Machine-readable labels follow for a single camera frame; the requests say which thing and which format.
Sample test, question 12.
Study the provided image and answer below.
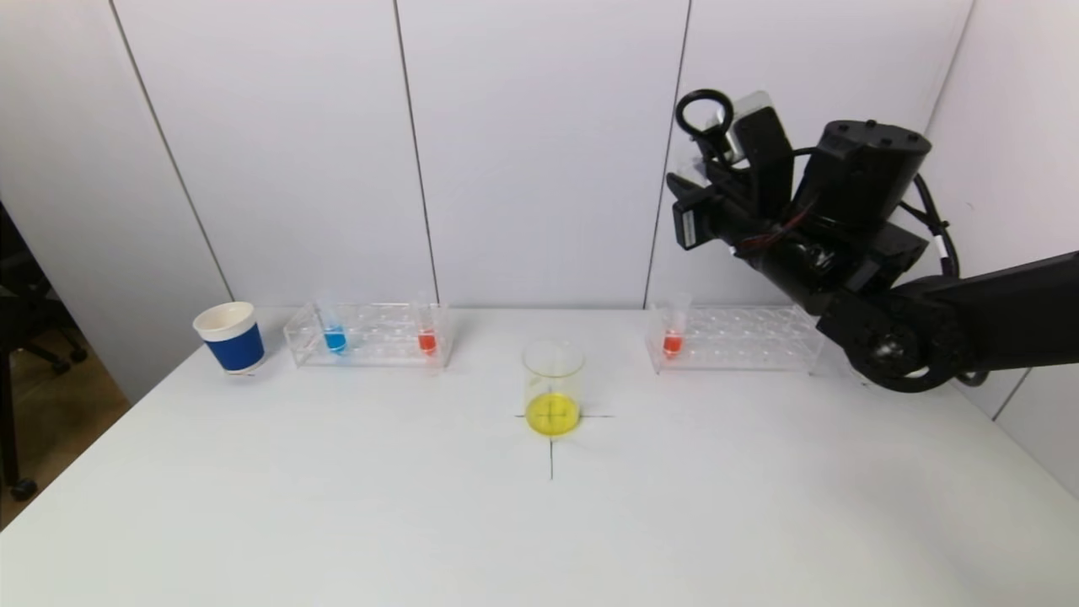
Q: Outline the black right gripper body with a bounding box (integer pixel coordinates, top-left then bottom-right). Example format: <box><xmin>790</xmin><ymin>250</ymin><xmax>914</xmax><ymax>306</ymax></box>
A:
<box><xmin>672</xmin><ymin>191</ymin><xmax>776</xmax><ymax>257</ymax></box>

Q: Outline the test tube with red pigment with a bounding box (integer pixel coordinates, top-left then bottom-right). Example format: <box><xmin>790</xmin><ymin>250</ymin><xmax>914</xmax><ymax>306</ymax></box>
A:
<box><xmin>415</xmin><ymin>295</ymin><xmax>439</xmax><ymax>357</ymax></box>
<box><xmin>662</xmin><ymin>293</ymin><xmax>692</xmax><ymax>359</ymax></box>

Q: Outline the clear plastic test tube rack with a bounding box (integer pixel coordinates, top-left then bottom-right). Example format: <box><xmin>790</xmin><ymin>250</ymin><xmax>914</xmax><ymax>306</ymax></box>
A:
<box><xmin>646</xmin><ymin>305</ymin><xmax>827</xmax><ymax>376</ymax></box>
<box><xmin>284</xmin><ymin>303</ymin><xmax>456</xmax><ymax>370</ymax></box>

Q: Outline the clear glass beaker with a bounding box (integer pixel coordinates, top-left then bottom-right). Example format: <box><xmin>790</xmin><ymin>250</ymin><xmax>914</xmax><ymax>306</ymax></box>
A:
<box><xmin>522</xmin><ymin>339</ymin><xmax>585</xmax><ymax>438</ymax></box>

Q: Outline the test tube with blue pigment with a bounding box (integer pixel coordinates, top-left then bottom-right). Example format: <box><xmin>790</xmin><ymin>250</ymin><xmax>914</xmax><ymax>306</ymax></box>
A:
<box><xmin>315</xmin><ymin>295</ymin><xmax>349</xmax><ymax>356</ymax></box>

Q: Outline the blue and white paper cup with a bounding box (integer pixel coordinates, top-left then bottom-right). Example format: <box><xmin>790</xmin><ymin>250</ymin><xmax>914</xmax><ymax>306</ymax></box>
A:
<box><xmin>192</xmin><ymin>302</ymin><xmax>266</xmax><ymax>374</ymax></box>

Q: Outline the black looped camera cable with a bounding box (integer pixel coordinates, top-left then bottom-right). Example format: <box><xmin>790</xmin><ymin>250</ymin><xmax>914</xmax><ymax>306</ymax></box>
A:
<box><xmin>674</xmin><ymin>89</ymin><xmax>736</xmax><ymax>165</ymax></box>

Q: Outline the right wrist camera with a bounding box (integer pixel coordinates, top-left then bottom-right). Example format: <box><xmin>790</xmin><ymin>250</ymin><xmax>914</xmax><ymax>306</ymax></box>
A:
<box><xmin>717</xmin><ymin>91</ymin><xmax>795</xmax><ymax>220</ymax></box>

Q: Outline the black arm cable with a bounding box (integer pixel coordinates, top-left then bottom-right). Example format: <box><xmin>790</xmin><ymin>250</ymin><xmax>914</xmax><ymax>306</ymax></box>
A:
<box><xmin>898</xmin><ymin>173</ymin><xmax>962</xmax><ymax>279</ymax></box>

